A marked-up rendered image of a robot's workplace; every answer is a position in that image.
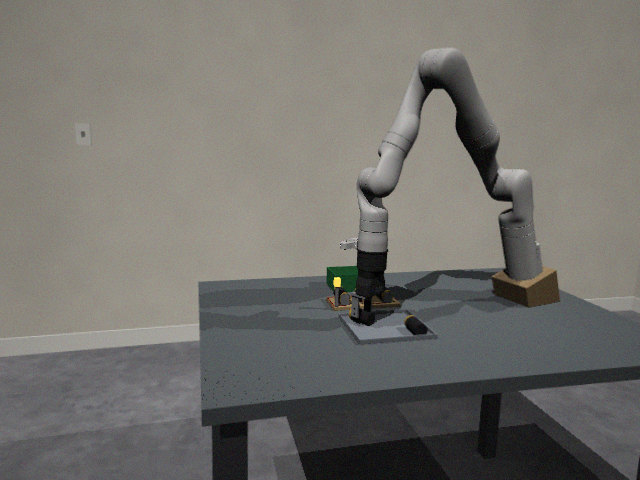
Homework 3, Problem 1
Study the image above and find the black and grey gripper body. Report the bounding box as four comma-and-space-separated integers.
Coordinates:
340, 230, 388, 297

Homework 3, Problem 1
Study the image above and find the green open-top box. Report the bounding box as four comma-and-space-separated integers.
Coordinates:
326, 266, 358, 293

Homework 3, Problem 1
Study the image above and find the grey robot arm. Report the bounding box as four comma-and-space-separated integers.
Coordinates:
357, 48, 543, 280

